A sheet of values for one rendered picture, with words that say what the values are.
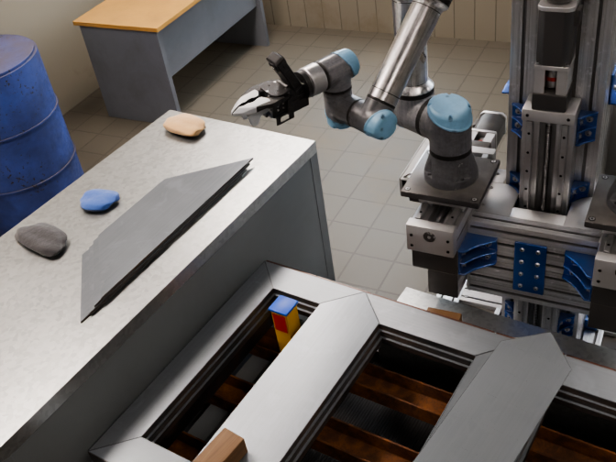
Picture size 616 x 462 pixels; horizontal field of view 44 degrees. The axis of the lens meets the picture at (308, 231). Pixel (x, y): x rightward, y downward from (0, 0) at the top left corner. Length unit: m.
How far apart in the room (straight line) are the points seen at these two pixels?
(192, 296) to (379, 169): 2.23
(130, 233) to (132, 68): 2.78
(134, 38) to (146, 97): 0.39
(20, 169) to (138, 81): 1.16
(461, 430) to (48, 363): 0.95
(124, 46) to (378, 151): 1.64
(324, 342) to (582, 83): 0.94
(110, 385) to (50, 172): 2.28
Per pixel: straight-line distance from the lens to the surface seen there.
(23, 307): 2.09
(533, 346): 1.97
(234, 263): 2.20
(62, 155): 4.14
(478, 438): 1.78
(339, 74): 1.93
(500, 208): 2.25
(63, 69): 5.38
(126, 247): 2.11
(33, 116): 3.97
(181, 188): 2.28
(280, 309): 2.07
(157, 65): 4.72
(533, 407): 1.85
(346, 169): 4.17
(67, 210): 2.39
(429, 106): 2.10
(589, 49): 2.10
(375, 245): 3.63
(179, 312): 2.06
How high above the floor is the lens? 2.30
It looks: 38 degrees down
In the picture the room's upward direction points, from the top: 9 degrees counter-clockwise
